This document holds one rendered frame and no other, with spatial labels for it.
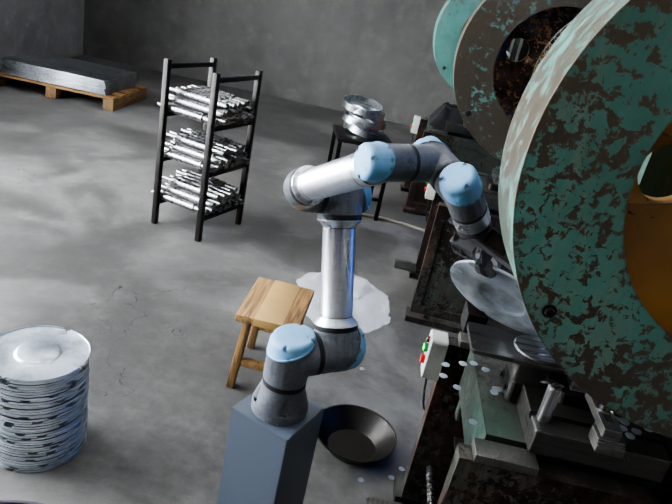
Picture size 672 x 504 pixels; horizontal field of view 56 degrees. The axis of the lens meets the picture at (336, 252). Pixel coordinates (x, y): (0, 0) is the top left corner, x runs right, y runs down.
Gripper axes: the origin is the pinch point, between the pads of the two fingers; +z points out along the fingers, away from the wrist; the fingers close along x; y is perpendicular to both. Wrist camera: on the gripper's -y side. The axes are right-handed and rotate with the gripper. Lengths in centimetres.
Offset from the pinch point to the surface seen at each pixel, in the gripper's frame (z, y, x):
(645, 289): -25.9, -34.3, 0.9
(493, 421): 20.3, -12.5, 25.2
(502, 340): 19.0, -3.4, 7.4
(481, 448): 13.0, -15.9, 32.9
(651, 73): -60, -27, -12
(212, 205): 110, 211, -3
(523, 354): 18.1, -9.9, 8.1
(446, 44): 150, 192, -189
